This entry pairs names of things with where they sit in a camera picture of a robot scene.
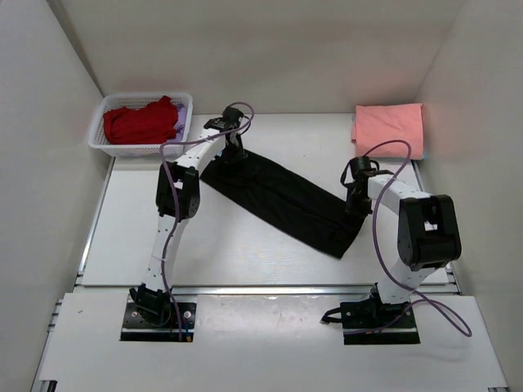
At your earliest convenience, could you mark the black t shirt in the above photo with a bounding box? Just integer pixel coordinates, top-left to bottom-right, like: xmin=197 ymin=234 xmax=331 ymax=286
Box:
xmin=200 ymin=151 xmax=364 ymax=259

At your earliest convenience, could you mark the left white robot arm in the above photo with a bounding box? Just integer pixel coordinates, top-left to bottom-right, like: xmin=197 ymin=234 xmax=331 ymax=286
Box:
xmin=130 ymin=102 xmax=254 ymax=330

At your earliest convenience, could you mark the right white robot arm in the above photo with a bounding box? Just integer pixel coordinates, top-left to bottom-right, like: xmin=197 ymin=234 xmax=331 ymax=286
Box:
xmin=321 ymin=156 xmax=462 ymax=335

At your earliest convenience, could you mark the folded pink t shirt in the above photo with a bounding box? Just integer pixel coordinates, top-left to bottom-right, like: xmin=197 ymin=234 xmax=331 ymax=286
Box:
xmin=351 ymin=103 xmax=424 ymax=160

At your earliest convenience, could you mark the red t shirt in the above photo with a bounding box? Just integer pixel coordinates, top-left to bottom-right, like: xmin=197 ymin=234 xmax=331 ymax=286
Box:
xmin=103 ymin=96 xmax=177 ymax=145

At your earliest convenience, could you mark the white plastic basket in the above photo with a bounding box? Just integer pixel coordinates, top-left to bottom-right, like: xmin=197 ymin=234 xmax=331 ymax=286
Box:
xmin=88 ymin=92 xmax=193 ymax=157

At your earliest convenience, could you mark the aluminium table rail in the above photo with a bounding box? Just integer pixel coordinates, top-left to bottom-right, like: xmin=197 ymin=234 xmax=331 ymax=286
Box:
xmin=73 ymin=163 xmax=463 ymax=299

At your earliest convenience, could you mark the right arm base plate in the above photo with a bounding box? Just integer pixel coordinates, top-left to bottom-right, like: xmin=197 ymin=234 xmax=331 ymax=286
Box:
xmin=320 ymin=298 xmax=421 ymax=345

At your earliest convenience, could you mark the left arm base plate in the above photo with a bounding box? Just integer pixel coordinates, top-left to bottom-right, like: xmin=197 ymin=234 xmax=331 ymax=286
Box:
xmin=120 ymin=296 xmax=197 ymax=343

